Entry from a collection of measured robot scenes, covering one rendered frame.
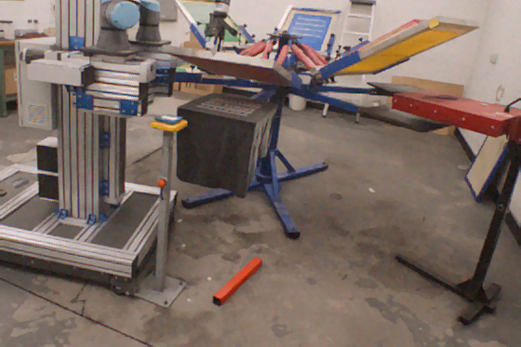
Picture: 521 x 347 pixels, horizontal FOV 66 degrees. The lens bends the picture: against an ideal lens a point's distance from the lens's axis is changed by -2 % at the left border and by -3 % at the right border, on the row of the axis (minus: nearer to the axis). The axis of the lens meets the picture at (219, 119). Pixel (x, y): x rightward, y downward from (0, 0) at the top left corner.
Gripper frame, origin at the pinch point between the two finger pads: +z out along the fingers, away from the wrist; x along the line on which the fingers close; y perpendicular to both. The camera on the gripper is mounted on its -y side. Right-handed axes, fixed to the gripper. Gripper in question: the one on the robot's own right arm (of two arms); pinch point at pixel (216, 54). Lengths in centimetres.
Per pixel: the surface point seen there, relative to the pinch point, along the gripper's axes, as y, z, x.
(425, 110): -103, 5, -58
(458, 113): -118, 5, -49
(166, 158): 11, 54, 10
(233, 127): -11.1, 34.0, -13.9
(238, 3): 159, -152, -443
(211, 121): 0.8, 32.9, -13.1
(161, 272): 10, 116, -8
